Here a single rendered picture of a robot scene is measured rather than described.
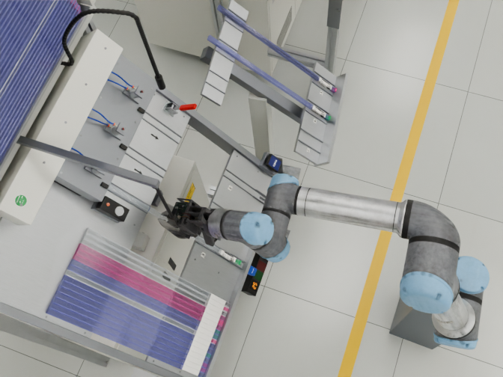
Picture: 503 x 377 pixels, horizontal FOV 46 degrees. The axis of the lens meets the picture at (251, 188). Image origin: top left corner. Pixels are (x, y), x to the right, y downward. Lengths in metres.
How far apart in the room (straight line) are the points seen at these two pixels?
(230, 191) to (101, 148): 0.47
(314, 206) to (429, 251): 0.30
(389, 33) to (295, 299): 1.43
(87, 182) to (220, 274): 0.52
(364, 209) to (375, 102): 1.48
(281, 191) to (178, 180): 0.63
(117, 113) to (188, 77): 1.50
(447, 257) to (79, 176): 0.87
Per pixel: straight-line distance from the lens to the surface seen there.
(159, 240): 1.97
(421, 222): 1.42
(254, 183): 1.83
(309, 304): 2.50
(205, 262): 1.71
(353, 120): 2.82
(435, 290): 1.36
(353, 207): 1.45
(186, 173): 2.04
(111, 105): 1.51
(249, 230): 1.35
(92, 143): 1.47
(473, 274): 1.81
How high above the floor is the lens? 2.45
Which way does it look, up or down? 67 degrees down
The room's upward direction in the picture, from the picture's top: 9 degrees counter-clockwise
